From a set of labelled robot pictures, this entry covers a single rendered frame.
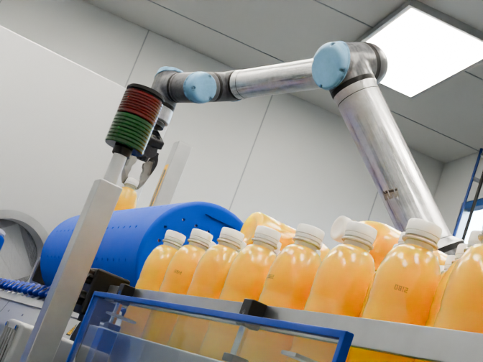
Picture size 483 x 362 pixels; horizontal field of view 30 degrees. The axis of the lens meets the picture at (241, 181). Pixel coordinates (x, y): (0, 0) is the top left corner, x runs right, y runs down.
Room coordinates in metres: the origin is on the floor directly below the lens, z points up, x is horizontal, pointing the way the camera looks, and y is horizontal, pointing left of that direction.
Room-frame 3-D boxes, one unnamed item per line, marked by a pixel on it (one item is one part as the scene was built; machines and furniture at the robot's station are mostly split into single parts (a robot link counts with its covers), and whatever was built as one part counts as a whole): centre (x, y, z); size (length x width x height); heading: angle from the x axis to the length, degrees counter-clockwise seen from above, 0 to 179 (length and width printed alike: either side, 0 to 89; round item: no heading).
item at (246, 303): (1.11, -0.07, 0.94); 0.03 x 0.02 x 0.08; 22
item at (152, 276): (1.70, 0.08, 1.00); 0.07 x 0.07 x 0.19
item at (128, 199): (2.60, 0.30, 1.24); 0.07 x 0.07 x 0.19
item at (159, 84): (2.62, 0.31, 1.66); 0.10 x 0.09 x 0.12; 43
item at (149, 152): (2.63, 0.31, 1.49); 0.09 x 0.08 x 0.12; 22
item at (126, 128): (1.37, 0.19, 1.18); 0.06 x 0.06 x 0.05
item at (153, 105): (1.37, 0.19, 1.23); 0.06 x 0.06 x 0.04
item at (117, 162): (1.37, 0.19, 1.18); 0.06 x 0.06 x 0.16
